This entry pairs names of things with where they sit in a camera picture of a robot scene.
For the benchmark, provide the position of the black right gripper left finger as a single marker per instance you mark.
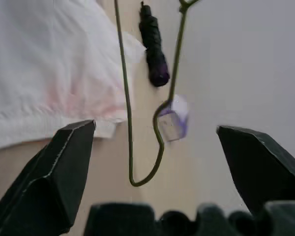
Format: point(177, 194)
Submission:
point(46, 177)

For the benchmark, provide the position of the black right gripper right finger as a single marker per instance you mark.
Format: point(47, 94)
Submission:
point(260, 167)

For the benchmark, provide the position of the white shorts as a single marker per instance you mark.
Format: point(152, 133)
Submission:
point(51, 68)

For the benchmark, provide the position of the clear purple-edged plastic piece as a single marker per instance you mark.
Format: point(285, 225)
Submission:
point(177, 118)

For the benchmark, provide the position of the black rolled cloth bundle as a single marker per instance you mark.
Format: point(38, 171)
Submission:
point(154, 49)

